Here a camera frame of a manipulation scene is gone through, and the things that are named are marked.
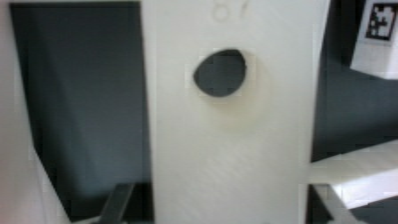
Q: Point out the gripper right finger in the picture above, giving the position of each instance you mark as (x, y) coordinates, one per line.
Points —
(341, 216)

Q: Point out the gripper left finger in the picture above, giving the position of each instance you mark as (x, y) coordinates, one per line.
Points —
(114, 208)

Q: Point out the white chair back frame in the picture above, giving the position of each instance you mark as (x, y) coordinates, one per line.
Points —
(158, 93)

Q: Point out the white chair leg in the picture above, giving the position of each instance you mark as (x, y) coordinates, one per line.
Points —
(375, 51)

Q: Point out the white chair seat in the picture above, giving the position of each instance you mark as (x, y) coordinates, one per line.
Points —
(361, 174)

